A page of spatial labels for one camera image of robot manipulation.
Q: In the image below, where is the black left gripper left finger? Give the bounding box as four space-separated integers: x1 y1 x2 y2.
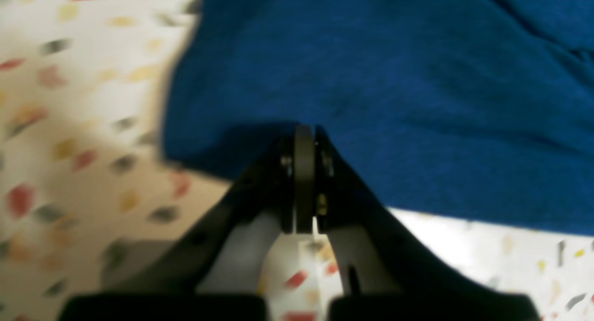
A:
59 125 316 321

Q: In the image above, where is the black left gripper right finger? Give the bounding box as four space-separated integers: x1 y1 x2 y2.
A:
316 126 540 321

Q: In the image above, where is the dark blue t-shirt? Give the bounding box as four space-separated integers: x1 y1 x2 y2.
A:
162 0 594 236

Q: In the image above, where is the terrazzo patterned table cloth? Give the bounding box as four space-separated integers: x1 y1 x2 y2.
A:
1 0 593 321

